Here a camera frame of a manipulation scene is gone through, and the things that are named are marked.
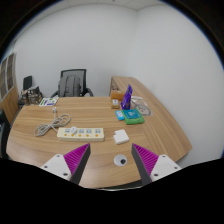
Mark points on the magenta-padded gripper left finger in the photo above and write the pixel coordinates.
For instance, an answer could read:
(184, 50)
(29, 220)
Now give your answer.
(71, 163)

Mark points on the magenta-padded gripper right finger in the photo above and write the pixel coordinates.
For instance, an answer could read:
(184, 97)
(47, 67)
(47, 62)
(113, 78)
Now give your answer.
(153, 165)

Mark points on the white charger block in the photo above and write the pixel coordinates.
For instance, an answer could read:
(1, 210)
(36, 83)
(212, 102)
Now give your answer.
(121, 137)

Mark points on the small white plug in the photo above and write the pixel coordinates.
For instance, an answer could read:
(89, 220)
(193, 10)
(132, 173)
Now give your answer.
(74, 129)

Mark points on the cream power strip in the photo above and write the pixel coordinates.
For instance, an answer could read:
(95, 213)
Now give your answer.
(90, 134)

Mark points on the green folded cloth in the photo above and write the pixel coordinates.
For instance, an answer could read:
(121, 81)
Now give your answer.
(135, 121)

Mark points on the teal flat packet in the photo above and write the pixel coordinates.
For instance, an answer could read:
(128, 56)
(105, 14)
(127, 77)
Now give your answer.
(131, 114)

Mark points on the clear plastic bag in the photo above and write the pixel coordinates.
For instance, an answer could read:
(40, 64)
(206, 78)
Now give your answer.
(144, 108)

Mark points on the small blue packet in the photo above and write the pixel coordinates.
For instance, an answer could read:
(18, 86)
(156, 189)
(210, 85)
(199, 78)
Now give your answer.
(120, 115)

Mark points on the white and green leaflet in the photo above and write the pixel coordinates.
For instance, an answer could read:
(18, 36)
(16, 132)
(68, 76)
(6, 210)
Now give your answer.
(48, 101)

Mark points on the purple standing pouch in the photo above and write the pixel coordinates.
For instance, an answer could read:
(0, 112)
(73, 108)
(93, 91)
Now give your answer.
(127, 97)

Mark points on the black sofa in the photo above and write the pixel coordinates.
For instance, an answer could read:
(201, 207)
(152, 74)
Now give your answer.
(3, 136)

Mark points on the grey backpack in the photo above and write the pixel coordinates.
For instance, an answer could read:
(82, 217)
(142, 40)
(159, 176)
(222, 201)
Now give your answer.
(69, 86)

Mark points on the brown cardboard box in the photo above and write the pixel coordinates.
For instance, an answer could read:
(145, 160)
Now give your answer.
(116, 95)

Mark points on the black mesh office chair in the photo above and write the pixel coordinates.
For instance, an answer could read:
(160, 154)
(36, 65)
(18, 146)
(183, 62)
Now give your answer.
(83, 75)

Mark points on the small black chair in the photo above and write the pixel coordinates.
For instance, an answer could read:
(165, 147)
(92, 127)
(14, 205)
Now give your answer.
(27, 82)

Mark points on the wooden glass-door cabinet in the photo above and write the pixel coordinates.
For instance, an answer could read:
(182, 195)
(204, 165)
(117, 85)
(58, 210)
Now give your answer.
(8, 90)

